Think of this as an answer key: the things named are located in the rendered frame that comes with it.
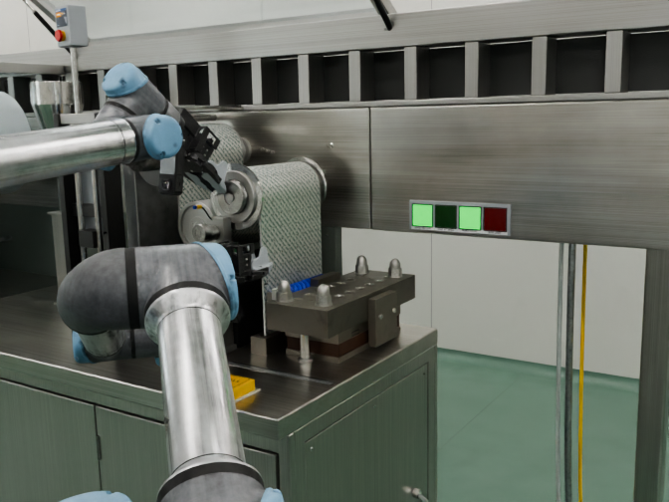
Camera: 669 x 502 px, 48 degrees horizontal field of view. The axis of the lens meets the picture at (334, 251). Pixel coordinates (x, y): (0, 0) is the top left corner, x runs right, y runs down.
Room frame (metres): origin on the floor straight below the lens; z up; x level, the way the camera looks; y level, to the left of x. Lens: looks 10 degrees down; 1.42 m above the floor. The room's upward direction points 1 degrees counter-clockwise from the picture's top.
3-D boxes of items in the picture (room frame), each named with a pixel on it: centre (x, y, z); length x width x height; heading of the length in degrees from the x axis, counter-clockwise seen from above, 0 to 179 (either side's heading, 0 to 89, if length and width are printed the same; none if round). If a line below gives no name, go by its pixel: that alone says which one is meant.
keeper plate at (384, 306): (1.66, -0.11, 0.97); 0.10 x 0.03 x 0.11; 147
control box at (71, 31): (1.98, 0.66, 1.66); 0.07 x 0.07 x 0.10; 47
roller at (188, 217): (1.83, 0.25, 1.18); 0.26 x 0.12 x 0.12; 147
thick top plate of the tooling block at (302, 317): (1.70, -0.02, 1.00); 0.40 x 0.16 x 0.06; 147
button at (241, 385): (1.38, 0.21, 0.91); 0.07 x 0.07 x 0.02; 57
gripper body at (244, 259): (1.53, 0.23, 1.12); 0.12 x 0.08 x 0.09; 147
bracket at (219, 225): (1.64, 0.27, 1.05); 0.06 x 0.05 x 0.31; 147
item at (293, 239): (1.73, 0.10, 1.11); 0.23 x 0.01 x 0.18; 147
